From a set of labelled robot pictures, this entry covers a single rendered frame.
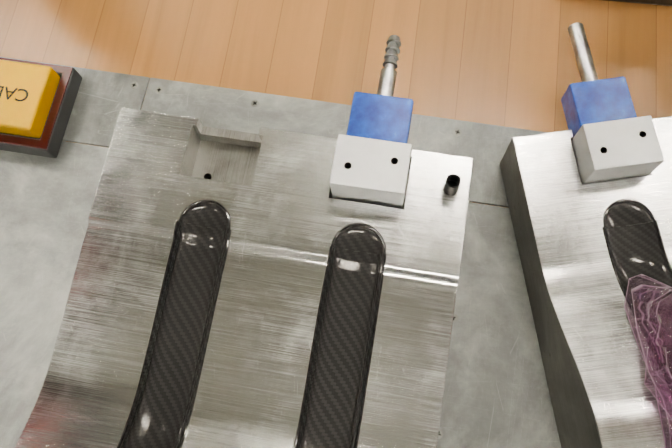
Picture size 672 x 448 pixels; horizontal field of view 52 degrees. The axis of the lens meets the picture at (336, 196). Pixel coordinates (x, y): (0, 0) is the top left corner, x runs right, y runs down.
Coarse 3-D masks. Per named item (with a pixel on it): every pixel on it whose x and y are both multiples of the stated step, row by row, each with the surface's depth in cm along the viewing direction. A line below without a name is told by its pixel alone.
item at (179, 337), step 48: (192, 240) 48; (336, 240) 47; (192, 288) 47; (336, 288) 46; (192, 336) 46; (336, 336) 46; (144, 384) 45; (192, 384) 45; (336, 384) 45; (144, 432) 44; (336, 432) 44
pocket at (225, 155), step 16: (192, 128) 50; (208, 128) 51; (192, 144) 51; (208, 144) 52; (224, 144) 52; (240, 144) 52; (256, 144) 51; (192, 160) 51; (208, 160) 52; (224, 160) 52; (240, 160) 52; (256, 160) 52; (192, 176) 52; (208, 176) 52; (224, 176) 51; (240, 176) 51
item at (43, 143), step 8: (40, 64) 60; (48, 64) 60; (64, 72) 60; (64, 80) 59; (64, 88) 59; (56, 96) 59; (56, 104) 59; (56, 112) 58; (48, 120) 58; (48, 128) 58; (0, 136) 58; (8, 136) 58; (48, 136) 58; (16, 144) 58; (24, 144) 58; (32, 144) 58; (40, 144) 58
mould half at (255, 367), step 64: (128, 128) 50; (128, 192) 48; (192, 192) 48; (256, 192) 48; (320, 192) 48; (128, 256) 47; (256, 256) 47; (320, 256) 46; (448, 256) 46; (64, 320) 46; (128, 320) 46; (256, 320) 46; (384, 320) 45; (448, 320) 45; (64, 384) 45; (128, 384) 45; (256, 384) 45; (384, 384) 44
